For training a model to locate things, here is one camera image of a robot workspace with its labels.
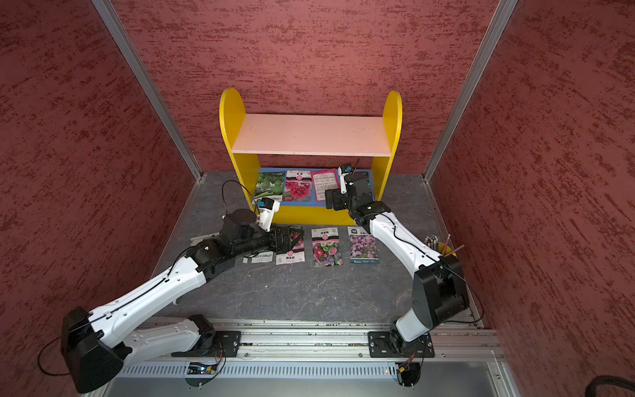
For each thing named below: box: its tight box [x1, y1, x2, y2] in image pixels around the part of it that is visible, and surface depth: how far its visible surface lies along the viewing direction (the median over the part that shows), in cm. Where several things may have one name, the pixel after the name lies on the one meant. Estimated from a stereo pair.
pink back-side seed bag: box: [310, 168, 340, 202], surface depth 102 cm
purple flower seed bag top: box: [347, 225, 381, 264], surface depth 97 cm
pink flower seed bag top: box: [310, 226, 344, 268], surface depth 97 cm
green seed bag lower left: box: [253, 171, 285, 202], surface depth 99 cm
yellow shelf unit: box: [219, 87, 403, 225], surface depth 78 cm
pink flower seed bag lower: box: [284, 170, 312, 202], surface depth 99 cm
